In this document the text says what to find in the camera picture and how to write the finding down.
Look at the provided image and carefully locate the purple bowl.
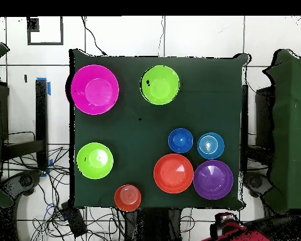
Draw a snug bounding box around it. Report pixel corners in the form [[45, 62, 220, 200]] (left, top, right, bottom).
[[193, 159, 234, 201]]

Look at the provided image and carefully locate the large orange bowl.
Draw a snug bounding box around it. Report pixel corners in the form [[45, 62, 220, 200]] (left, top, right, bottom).
[[153, 153, 194, 195]]

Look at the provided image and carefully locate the small dark blue bowl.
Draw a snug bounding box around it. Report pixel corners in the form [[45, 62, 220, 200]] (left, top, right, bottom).
[[167, 127, 194, 154]]

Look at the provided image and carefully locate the small translucent orange bowl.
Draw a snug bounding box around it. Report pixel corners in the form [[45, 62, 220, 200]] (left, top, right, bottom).
[[114, 184, 142, 212]]

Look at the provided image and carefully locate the large green bowl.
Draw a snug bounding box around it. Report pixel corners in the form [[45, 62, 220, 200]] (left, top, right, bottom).
[[76, 142, 114, 180], [140, 65, 181, 106]]

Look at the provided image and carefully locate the black office chair base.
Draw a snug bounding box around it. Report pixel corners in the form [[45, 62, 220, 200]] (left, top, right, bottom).
[[243, 171, 274, 199], [1, 170, 43, 201]]

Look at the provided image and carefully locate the light blue translucent bowl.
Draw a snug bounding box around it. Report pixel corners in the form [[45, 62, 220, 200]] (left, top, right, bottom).
[[197, 132, 225, 161]]

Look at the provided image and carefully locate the dark green table cloth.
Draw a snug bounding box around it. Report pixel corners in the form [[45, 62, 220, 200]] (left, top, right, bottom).
[[69, 48, 249, 210]]

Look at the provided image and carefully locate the black floor box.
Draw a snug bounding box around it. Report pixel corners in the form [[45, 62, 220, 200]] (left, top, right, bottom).
[[60, 200, 88, 238]]

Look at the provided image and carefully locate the large pink bowl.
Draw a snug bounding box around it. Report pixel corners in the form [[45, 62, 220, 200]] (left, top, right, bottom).
[[70, 64, 120, 115]]

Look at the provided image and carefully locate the blue tape strip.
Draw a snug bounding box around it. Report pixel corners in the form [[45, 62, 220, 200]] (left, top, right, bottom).
[[36, 77, 51, 96]]

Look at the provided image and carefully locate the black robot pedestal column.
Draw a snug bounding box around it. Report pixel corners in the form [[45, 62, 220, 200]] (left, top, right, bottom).
[[127, 208, 184, 241]]

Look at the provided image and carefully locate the tangle of floor cables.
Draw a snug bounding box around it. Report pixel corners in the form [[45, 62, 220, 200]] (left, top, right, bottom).
[[2, 130, 131, 241]]

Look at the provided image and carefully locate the black floor cable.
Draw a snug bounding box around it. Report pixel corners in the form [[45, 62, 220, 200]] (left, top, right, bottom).
[[80, 16, 108, 56]]

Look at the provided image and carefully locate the black floor frame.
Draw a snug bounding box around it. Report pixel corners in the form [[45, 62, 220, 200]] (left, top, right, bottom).
[[26, 16, 64, 46]]

